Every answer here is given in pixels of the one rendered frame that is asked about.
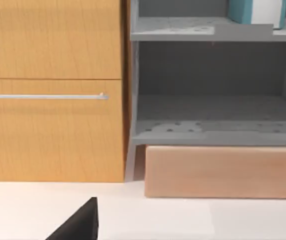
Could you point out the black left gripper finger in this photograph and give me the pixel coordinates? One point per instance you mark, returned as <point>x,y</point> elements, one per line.
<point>82,222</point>

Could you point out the wooden cupboard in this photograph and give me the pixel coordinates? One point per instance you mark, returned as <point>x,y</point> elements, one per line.
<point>126,100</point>

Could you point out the pale wooden drawer front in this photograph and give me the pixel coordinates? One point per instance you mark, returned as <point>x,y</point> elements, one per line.
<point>223,172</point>

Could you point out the plain wooden drawer front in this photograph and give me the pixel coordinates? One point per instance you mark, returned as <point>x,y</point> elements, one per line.
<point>52,37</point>

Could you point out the grey open shelf unit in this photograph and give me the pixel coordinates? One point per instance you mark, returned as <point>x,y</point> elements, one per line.
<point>208,75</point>

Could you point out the teal and white book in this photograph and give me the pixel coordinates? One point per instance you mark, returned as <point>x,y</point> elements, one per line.
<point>258,11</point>

